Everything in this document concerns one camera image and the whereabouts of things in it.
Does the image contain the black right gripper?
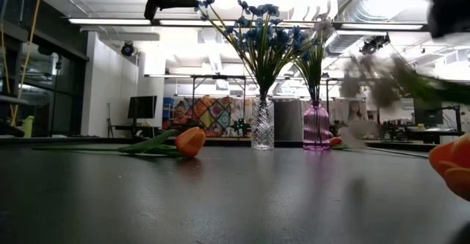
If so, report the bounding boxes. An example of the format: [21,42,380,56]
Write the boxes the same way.
[427,0,470,38]

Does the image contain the white artificial flower bunch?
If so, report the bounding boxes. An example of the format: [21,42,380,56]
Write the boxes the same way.
[337,52,470,109]
[292,14,337,105]

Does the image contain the orange artificial tulip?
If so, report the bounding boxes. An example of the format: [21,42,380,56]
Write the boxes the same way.
[32,126,207,159]
[428,132,470,203]
[328,136,350,150]

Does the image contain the clear textured glass vase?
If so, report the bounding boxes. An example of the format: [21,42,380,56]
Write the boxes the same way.
[250,96,275,151]

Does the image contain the pink ribbed glass vase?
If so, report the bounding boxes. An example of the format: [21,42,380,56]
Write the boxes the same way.
[303,102,330,151]

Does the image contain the ceiling light strip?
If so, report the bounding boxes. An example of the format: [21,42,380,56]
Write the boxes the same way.
[68,18,152,26]
[158,18,236,27]
[339,22,425,31]

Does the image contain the black ceiling speaker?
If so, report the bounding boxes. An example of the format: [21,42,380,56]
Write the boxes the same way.
[120,41,136,57]

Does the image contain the black spotlight cluster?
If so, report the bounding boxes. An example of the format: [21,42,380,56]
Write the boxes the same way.
[358,33,392,56]

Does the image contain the black computer monitor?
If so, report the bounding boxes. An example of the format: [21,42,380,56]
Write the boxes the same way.
[413,98,445,126]
[127,95,158,120]

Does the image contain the blue storage bins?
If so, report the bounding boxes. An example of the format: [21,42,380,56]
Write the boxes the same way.
[162,96,176,120]

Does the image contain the person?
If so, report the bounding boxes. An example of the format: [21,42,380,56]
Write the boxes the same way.
[347,100,368,123]
[170,100,192,127]

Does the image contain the black desk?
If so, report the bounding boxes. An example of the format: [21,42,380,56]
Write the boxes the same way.
[377,126,463,145]

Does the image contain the colourful patchwork quilt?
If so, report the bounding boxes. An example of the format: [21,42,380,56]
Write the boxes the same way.
[183,96,254,137]

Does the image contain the yellow pole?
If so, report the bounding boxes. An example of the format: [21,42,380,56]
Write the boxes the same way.
[0,0,45,127]

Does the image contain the green toy pinwheel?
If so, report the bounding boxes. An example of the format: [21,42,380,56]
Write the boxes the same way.
[230,118,253,137]

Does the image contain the yellow green bottle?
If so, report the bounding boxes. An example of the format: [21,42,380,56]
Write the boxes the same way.
[21,115,36,138]

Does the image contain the silver ventilation duct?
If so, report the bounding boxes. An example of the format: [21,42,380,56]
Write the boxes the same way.
[330,0,434,24]

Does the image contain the black aluminium table frame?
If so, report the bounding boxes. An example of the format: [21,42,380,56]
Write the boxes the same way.
[0,135,441,153]

